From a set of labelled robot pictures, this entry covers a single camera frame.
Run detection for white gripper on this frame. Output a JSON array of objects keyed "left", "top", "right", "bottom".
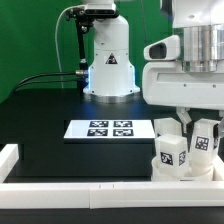
[{"left": 142, "top": 35, "right": 224, "bottom": 138}]

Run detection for white round stool seat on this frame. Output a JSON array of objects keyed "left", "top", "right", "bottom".
[{"left": 151, "top": 157, "right": 214, "bottom": 182}]

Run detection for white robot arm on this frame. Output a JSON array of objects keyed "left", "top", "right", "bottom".
[{"left": 83, "top": 0, "right": 224, "bottom": 137}]

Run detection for white marker sheet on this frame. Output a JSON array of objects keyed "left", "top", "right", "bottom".
[{"left": 64, "top": 120, "right": 155, "bottom": 143}]

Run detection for black cables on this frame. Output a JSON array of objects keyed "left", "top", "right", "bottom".
[{"left": 12, "top": 71, "right": 88, "bottom": 94}]

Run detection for grey camera cable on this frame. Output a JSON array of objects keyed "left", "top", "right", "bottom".
[{"left": 54, "top": 4, "right": 81, "bottom": 90}]

